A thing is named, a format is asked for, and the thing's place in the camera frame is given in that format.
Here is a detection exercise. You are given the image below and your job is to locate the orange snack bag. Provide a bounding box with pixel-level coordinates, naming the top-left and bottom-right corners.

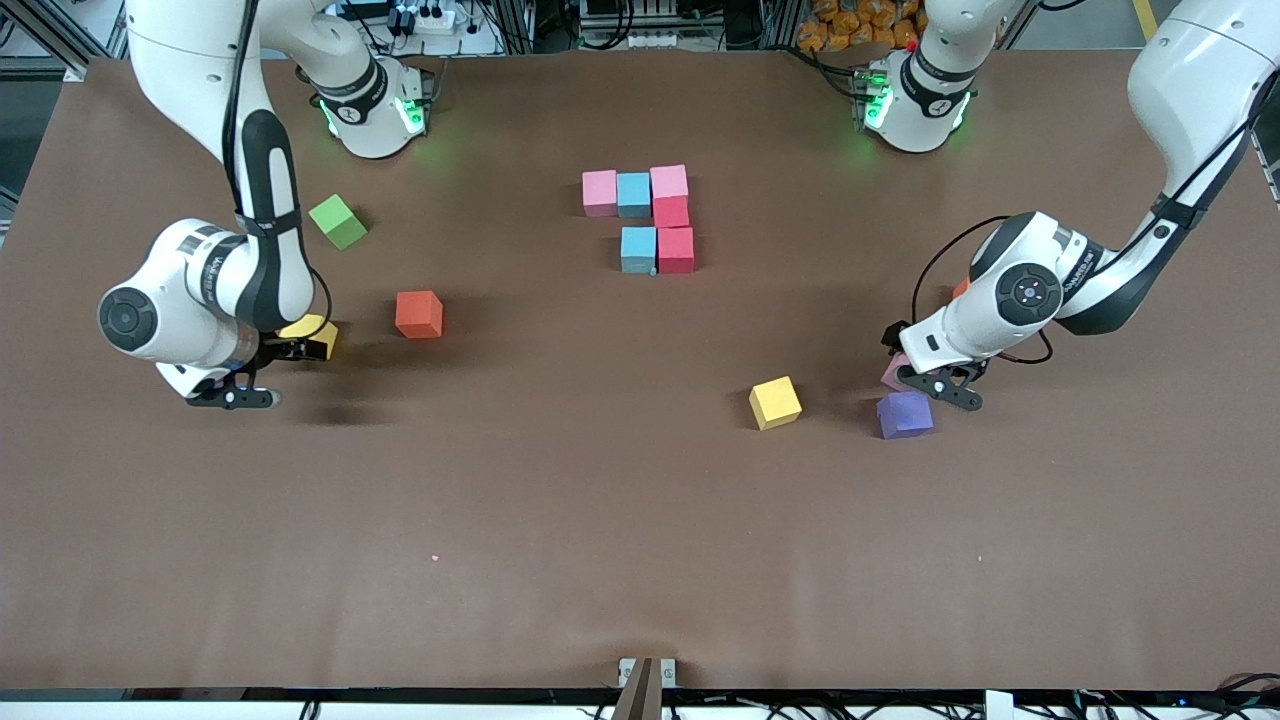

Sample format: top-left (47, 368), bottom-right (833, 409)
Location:
top-left (797, 0), bottom-right (926, 53)

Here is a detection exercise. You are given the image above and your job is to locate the yellow foam block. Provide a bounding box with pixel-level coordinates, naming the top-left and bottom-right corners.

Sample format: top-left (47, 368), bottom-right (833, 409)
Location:
top-left (748, 376), bottom-right (804, 432)
top-left (278, 314), bottom-right (339, 362)

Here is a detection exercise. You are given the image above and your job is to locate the green foam block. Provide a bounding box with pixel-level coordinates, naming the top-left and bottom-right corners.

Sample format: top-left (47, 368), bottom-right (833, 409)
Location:
top-left (308, 193), bottom-right (369, 251)

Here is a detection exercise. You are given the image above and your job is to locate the white power strip with plugs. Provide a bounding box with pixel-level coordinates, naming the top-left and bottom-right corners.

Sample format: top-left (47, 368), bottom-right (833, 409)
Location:
top-left (385, 5), bottom-right (461, 36)

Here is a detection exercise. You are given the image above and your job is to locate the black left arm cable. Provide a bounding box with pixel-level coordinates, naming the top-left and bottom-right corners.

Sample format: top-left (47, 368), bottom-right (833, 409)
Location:
top-left (911, 214), bottom-right (1054, 365)

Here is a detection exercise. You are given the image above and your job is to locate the brown paper table cover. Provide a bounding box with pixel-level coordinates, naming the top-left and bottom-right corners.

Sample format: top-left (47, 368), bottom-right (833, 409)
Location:
top-left (0, 45), bottom-right (1280, 691)

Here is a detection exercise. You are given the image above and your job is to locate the purple foam block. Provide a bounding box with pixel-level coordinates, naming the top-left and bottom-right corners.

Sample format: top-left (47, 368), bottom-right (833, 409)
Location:
top-left (876, 390), bottom-right (935, 440)

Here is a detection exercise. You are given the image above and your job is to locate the metal mount bracket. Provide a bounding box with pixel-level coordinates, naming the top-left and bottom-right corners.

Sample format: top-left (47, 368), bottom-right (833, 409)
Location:
top-left (610, 657), bottom-right (678, 720)

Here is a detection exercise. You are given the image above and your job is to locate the aluminium frame profile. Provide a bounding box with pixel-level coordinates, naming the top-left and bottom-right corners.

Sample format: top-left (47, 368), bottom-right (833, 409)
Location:
top-left (0, 0), bottom-right (151, 83)
top-left (1195, 0), bottom-right (1280, 71)

